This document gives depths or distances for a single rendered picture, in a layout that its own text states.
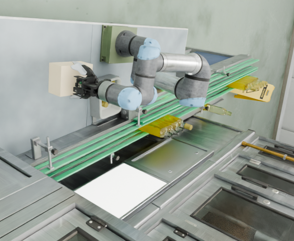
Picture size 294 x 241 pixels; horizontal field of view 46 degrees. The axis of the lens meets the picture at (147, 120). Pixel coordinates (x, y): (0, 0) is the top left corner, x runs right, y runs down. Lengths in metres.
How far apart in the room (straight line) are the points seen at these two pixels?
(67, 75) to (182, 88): 0.52
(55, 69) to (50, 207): 0.53
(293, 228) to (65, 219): 1.09
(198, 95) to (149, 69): 0.40
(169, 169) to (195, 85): 0.62
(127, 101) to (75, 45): 0.79
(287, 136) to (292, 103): 0.79
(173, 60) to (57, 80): 0.45
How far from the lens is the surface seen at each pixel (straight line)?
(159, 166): 2.00
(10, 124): 1.75
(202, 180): 1.96
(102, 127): 2.02
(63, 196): 1.19
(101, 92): 1.23
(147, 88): 1.24
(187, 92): 1.56
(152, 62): 1.23
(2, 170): 1.40
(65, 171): 1.81
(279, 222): 1.82
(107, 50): 1.96
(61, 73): 1.36
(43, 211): 1.14
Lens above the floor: 2.17
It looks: 35 degrees down
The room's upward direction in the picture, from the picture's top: 109 degrees clockwise
